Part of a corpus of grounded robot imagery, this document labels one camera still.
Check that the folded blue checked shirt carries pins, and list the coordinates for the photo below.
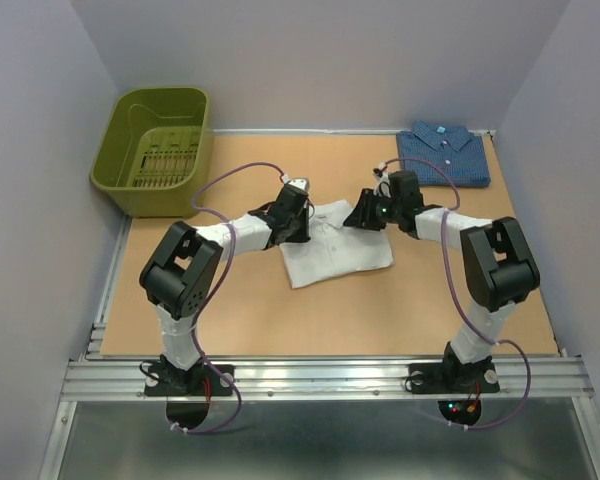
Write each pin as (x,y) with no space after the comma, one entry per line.
(453,149)

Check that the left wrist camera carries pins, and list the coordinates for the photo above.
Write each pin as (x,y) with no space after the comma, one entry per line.
(301,183)

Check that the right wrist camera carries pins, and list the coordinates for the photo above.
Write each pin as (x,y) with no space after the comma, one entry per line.
(381,175)

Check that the aluminium mounting rail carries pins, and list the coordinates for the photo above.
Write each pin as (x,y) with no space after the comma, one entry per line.
(317,379)

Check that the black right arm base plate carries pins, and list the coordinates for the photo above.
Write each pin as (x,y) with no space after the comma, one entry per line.
(435,378)

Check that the green plastic laundry basket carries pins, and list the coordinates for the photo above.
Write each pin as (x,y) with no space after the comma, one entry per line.
(156,152)

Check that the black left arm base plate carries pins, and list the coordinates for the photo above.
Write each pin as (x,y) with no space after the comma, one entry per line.
(164,380)

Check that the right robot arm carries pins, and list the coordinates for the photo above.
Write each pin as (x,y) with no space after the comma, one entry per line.
(499,268)

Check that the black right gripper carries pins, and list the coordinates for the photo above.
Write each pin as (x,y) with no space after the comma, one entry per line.
(361,215)

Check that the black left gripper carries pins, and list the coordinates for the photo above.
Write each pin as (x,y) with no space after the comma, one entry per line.
(303,235)

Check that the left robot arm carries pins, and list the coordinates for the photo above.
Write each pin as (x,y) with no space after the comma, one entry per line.
(178,276)

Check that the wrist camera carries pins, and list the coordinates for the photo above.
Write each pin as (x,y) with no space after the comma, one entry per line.
(301,183)
(381,175)

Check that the white long sleeve shirt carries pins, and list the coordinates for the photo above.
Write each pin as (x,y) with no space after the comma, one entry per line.
(334,250)

